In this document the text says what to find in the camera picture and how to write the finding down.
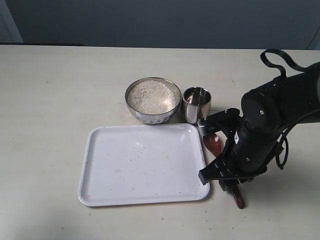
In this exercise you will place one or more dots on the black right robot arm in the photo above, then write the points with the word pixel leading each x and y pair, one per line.
pixel 282 103

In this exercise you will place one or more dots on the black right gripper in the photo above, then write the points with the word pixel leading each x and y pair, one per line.
pixel 247 159

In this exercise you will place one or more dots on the dark red wooden spoon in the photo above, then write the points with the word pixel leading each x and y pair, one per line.
pixel 213 143

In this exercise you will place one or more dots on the steel bowl of rice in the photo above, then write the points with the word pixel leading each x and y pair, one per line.
pixel 153 100

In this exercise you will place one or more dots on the small steel cup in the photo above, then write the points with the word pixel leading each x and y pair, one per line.
pixel 196 104

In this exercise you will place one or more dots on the white plastic tray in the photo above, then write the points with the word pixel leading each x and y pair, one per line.
pixel 142 164

